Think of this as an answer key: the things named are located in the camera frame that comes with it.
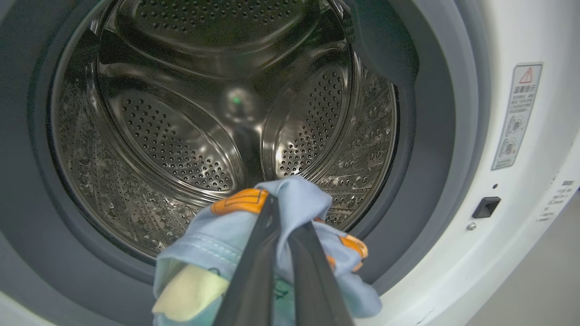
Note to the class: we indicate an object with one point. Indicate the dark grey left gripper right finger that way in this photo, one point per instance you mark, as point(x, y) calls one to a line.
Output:
point(317, 299)

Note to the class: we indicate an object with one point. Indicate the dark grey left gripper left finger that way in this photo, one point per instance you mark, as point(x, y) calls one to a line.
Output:
point(253, 290)

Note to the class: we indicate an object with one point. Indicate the blue bear-print pyjama clothes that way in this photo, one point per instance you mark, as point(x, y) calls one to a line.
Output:
point(299, 199)

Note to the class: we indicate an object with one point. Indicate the grey rubber door gasket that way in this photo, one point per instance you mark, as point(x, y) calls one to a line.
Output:
point(430, 158)

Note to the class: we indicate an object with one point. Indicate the black door lock socket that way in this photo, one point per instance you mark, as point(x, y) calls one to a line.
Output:
point(486, 207)

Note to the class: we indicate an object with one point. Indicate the white front-load washing machine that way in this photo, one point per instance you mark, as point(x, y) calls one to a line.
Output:
point(521, 253)

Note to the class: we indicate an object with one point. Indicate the perforated steel washer drum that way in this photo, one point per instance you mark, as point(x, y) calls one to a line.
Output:
point(181, 136)

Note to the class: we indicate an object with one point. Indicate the small printed text label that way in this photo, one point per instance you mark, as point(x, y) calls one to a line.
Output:
point(559, 199)

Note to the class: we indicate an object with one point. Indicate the grey warning sticker red triangle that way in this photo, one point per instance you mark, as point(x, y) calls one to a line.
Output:
point(516, 117)

